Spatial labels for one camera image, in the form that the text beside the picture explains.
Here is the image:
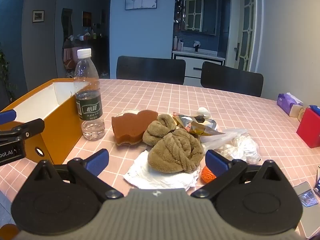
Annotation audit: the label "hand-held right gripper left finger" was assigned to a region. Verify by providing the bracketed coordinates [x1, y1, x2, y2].
[27, 149, 124, 199]

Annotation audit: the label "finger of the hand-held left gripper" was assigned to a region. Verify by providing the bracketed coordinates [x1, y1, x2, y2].
[0, 118, 45, 143]
[0, 110, 17, 125]

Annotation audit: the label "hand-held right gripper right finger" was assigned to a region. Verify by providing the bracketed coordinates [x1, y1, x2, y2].
[191, 149, 288, 198]

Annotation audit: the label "orange cardboard box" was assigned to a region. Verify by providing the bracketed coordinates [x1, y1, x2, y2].
[0, 78, 87, 167]

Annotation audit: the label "large brown towel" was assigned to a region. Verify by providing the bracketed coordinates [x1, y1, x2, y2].
[147, 129, 204, 174]

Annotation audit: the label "orange crochet piece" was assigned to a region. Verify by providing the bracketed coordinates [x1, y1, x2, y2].
[201, 165, 218, 183]

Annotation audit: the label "clear plastic pouch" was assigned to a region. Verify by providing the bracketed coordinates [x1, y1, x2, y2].
[200, 128, 248, 153]

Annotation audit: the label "clear plastic bag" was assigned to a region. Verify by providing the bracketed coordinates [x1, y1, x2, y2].
[217, 134, 261, 165]

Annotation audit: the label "foil snack wrapper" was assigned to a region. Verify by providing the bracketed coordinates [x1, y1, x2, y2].
[172, 112, 225, 137]

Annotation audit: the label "white crumpled tissue paper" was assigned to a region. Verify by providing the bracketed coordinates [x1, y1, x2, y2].
[123, 150, 200, 190]

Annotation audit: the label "orange-brown sponge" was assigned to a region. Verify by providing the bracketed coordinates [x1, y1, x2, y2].
[111, 109, 158, 145]

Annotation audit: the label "small white crumpled wad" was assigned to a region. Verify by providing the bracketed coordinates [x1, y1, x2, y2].
[196, 107, 212, 118]

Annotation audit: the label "small brown towel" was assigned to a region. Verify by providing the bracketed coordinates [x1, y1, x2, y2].
[142, 114, 177, 147]

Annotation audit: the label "clear plastic water bottle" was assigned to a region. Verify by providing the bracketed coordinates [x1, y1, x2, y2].
[74, 48, 106, 141]

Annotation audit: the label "black chair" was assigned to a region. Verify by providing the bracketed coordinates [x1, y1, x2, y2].
[116, 56, 186, 85]
[200, 61, 264, 97]

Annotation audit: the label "purple tissue pack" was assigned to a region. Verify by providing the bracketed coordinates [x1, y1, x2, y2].
[277, 92, 304, 117]

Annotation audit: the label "small white box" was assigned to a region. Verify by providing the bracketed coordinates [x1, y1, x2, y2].
[290, 104, 305, 117]

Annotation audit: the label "silver laptop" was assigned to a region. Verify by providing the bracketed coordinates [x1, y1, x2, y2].
[292, 181, 320, 238]

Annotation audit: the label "red box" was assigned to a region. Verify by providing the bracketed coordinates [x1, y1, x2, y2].
[296, 107, 320, 148]

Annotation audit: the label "white vanity cabinet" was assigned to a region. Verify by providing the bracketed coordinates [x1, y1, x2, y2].
[172, 50, 225, 78]

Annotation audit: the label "dark sideboard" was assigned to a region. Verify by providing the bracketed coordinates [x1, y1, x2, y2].
[75, 26, 110, 78]

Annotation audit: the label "small framed picture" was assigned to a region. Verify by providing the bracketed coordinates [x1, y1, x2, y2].
[32, 10, 45, 23]

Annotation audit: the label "dark framed picture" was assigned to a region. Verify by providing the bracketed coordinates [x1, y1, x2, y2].
[82, 11, 92, 27]

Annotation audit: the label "toiletry bottles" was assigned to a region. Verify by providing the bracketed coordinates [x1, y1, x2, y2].
[173, 35, 184, 51]

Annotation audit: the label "white panelled door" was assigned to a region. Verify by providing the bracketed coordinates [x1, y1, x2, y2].
[230, 0, 263, 72]

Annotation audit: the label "bathroom mirror cabinet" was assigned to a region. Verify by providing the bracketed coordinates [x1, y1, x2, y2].
[184, 0, 219, 36]

